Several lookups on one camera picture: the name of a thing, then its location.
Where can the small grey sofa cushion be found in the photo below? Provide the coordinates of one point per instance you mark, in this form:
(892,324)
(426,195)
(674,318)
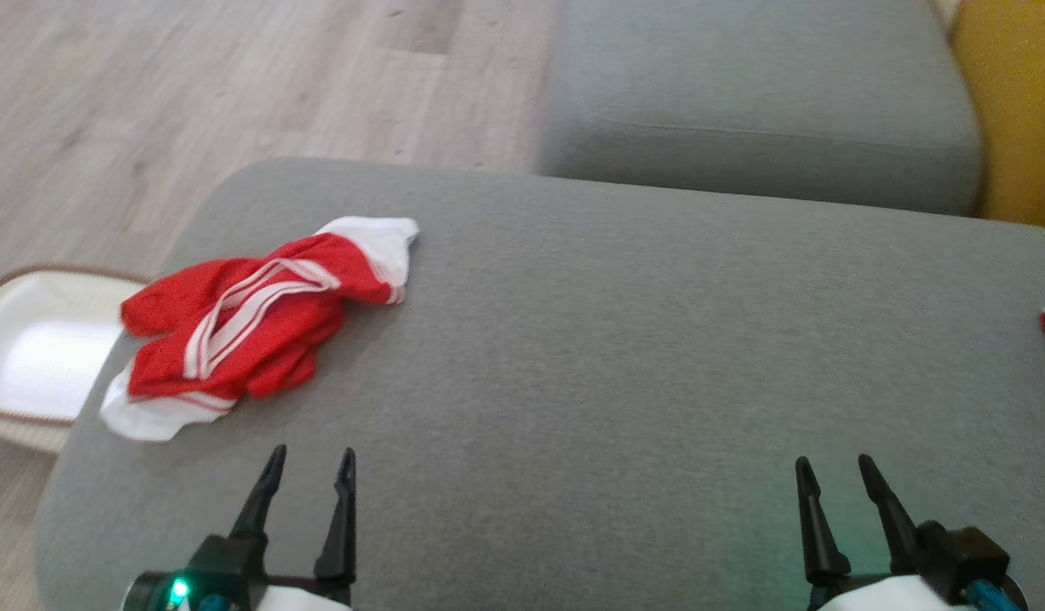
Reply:
(760,93)

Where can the blue gripper connector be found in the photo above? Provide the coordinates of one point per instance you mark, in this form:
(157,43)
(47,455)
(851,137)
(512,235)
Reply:
(212,603)
(993,596)

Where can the white laundry basket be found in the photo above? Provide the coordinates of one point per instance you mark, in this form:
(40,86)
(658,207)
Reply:
(38,348)

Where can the blue left gripper connector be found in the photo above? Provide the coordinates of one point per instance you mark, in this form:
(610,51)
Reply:
(212,603)

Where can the yellow cushion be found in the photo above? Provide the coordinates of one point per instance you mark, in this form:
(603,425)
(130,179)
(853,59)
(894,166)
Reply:
(1019,102)

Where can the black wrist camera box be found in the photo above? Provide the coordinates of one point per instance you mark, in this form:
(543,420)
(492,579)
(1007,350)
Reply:
(225,564)
(963,556)

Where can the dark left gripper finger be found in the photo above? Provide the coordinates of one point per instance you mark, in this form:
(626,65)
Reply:
(339,543)
(259,505)

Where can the red and white shirt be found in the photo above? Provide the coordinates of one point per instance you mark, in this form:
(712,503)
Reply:
(267,331)

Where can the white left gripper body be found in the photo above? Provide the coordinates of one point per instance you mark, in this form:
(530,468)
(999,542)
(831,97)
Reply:
(306,598)

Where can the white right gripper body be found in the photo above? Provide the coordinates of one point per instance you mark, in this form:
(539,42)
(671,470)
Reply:
(879,598)

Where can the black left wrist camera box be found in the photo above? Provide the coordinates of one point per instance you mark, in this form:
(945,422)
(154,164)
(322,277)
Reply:
(225,564)

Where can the large grey sofa seat cushion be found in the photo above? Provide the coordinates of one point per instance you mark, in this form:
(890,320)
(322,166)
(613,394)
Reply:
(573,382)

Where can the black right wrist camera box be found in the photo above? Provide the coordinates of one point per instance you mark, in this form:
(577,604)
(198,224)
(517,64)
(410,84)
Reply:
(963,556)

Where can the blue right gripper connector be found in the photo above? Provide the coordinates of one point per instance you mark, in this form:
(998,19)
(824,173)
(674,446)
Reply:
(993,596)

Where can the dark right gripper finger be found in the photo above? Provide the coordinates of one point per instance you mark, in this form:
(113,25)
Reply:
(897,530)
(823,543)

